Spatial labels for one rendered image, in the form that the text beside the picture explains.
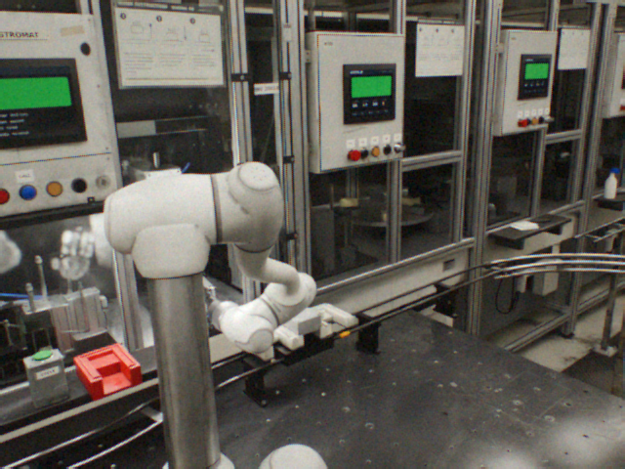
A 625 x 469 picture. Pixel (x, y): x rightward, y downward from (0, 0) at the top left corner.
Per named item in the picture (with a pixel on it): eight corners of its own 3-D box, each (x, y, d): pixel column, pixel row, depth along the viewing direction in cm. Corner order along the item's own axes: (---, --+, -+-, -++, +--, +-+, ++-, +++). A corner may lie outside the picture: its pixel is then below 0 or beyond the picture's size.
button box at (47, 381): (36, 409, 131) (27, 366, 127) (29, 396, 137) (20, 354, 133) (70, 398, 135) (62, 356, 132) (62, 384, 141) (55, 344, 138)
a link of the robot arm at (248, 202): (274, 203, 114) (210, 208, 111) (282, 143, 99) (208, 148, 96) (285, 254, 107) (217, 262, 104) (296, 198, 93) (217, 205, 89)
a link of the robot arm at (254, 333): (226, 346, 153) (262, 320, 159) (254, 368, 141) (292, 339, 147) (212, 317, 148) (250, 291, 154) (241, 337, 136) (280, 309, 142)
